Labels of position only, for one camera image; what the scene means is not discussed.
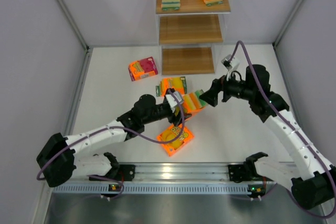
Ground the orange green sponge pack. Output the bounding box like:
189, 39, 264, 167
155, 77, 187, 97

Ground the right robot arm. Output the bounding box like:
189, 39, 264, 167
200, 65, 335, 210

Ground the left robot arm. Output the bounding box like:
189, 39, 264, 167
36, 88, 186, 187

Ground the orange flat scrub box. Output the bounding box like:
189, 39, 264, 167
156, 125, 194, 157

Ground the pink orange sponge box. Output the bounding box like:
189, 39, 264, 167
128, 57, 158, 81

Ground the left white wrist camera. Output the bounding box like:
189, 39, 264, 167
166, 91, 183, 113

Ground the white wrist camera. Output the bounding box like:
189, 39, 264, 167
221, 55, 239, 80
166, 91, 183, 113

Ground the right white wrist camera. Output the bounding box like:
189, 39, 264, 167
221, 55, 239, 80

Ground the white wire wooden shelf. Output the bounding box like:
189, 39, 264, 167
155, 0, 232, 76

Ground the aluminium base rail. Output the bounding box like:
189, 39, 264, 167
51, 163, 275, 198

